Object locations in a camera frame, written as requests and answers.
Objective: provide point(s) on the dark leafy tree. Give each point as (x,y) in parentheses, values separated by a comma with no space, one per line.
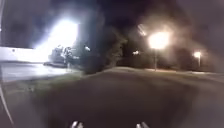
(100,53)

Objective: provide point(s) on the dark asphalt road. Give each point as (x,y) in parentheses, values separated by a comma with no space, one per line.
(123,100)

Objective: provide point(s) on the street lamp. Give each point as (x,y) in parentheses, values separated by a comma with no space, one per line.
(158,40)
(197,54)

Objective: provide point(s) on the robot's own part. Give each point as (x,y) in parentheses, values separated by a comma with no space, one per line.
(142,125)
(76,125)

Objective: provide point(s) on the grey asphalt parking lot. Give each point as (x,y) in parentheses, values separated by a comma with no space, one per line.
(26,70)

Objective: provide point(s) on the white building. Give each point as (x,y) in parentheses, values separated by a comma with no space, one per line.
(16,55)

